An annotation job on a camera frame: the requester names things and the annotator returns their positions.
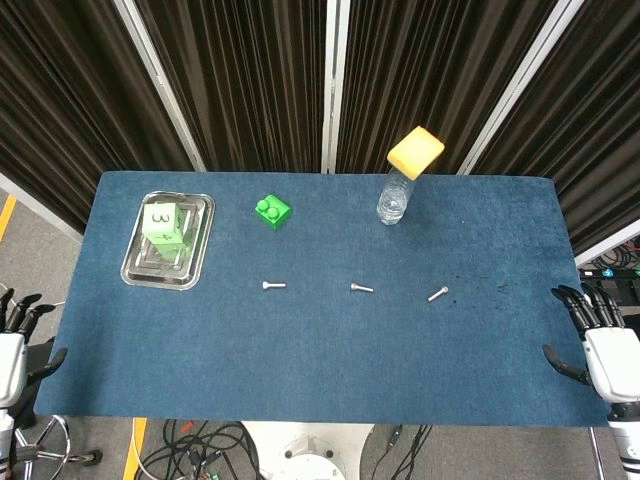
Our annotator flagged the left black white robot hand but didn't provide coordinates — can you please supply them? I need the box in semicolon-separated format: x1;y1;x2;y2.
0;287;69;409

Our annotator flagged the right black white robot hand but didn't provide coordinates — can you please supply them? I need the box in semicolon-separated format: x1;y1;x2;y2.
542;281;640;404

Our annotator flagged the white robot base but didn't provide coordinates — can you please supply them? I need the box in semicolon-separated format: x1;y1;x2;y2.
238;422;377;480

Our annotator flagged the black power strip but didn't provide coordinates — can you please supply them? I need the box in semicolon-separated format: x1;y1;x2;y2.
578;266;640;282

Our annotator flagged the chrome stool base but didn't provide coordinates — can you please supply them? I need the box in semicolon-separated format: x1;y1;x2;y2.
11;413;104;475

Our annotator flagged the stainless steel tray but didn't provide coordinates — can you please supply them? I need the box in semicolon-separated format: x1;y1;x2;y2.
119;190;217;292

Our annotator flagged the yellow floor tape strip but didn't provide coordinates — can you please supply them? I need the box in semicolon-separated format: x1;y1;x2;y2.
121;417;149;480

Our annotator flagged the light green numbered foam cube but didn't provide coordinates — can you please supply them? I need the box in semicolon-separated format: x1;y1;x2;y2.
140;201;197;262

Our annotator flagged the dark pleated curtain panel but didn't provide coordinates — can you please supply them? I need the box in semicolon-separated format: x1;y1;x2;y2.
0;0;197;237
474;0;640;257
333;0;560;175
133;0;330;174

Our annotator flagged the clear plastic water bottle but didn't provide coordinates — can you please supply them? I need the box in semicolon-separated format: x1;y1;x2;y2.
376;167;417;227

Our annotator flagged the yellow sponge block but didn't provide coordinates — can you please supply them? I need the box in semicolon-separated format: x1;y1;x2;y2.
386;125;446;182

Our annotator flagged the blue fabric table cover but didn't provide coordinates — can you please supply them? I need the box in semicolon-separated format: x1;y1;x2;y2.
33;170;613;429

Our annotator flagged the green toy building block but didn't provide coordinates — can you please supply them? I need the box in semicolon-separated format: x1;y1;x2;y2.
253;193;296;233

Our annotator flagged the black floor cable tangle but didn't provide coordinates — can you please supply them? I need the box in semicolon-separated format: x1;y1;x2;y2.
138;418;264;480

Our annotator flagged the white frame post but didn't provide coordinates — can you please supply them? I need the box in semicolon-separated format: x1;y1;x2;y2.
456;0;585;176
111;0;207;173
320;0;352;175

